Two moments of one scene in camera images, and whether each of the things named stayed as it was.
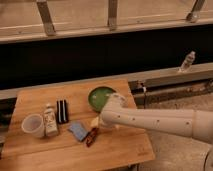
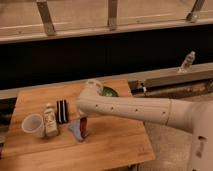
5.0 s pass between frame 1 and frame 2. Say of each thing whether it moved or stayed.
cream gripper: moved
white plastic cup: stayed
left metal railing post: stayed
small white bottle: stayed
